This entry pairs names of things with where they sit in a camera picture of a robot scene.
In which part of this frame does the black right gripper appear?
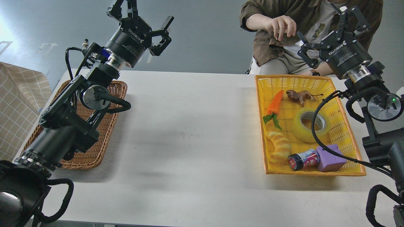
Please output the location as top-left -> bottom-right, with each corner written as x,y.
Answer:
297,3 -> 373,79

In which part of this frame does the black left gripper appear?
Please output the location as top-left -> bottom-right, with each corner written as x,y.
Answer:
106,0 -> 174,68

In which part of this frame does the yellow tape roll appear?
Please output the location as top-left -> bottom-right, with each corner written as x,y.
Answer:
291,108 -> 331,143

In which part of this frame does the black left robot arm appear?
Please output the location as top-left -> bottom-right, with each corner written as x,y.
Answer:
1,0 -> 174,227

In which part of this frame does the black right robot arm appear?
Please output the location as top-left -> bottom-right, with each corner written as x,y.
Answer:
298,4 -> 404,227

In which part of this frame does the person's bare hand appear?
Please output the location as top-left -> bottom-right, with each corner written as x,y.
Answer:
265,15 -> 297,41

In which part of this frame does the seated person brown jacket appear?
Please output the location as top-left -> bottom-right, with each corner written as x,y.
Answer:
239,0 -> 384,77

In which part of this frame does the brown toy lion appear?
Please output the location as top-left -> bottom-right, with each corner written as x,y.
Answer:
286,90 -> 323,107

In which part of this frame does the brown wicker basket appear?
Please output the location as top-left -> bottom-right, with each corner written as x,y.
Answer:
24,80 -> 128,170

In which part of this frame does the yellow plastic basket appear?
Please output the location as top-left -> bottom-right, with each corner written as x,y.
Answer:
255,75 -> 366,177

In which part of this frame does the orange toy carrot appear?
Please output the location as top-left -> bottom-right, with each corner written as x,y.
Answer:
263,90 -> 284,131

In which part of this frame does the yellow toy croissant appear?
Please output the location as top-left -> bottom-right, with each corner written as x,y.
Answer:
266,131 -> 291,163

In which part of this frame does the small red can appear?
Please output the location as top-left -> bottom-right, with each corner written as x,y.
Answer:
288,148 -> 320,171

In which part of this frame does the purple foam block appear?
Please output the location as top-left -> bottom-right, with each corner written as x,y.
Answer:
315,146 -> 347,172

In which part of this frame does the beige checkered cloth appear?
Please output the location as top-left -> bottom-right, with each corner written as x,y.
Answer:
0,62 -> 52,161

